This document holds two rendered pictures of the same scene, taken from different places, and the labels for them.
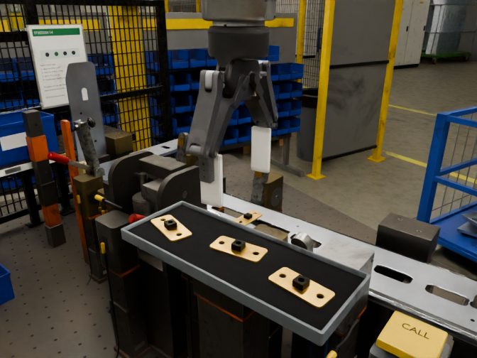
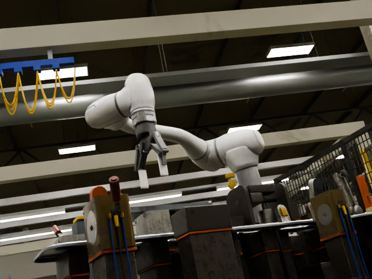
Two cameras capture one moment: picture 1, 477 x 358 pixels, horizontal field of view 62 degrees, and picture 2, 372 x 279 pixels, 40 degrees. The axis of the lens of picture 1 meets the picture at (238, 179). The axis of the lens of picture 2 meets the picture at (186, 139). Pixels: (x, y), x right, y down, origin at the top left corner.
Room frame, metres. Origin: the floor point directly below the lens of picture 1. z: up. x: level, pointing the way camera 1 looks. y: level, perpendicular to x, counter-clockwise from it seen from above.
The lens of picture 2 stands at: (1.28, -1.55, 0.76)
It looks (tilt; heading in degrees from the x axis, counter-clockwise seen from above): 20 degrees up; 112
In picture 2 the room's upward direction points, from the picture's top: 11 degrees counter-clockwise
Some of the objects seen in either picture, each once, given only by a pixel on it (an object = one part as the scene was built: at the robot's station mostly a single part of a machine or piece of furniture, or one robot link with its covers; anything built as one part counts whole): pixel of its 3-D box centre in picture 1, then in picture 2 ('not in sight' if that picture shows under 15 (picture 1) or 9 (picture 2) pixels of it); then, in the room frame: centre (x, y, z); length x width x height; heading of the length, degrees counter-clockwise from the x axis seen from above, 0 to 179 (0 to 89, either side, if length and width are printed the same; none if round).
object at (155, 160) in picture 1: (163, 257); (270, 256); (0.81, 0.18, 0.95); 0.18 x 0.13 x 0.49; 51
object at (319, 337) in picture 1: (233, 254); (158, 212); (0.50, 0.01, 1.16); 0.37 x 0.14 x 0.02; 51
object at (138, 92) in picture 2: not in sight; (136, 94); (0.50, 0.00, 1.61); 0.13 x 0.11 x 0.16; 179
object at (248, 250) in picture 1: (238, 246); not in sight; (0.51, 0.00, 1.17); 0.08 x 0.04 x 0.01; 60
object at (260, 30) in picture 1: (238, 63); (146, 138); (0.51, 0.00, 1.43); 0.08 x 0.07 x 0.09; 150
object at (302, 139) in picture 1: (316, 125); not in sight; (4.24, -0.86, 0.36); 0.50 x 0.50 x 0.73
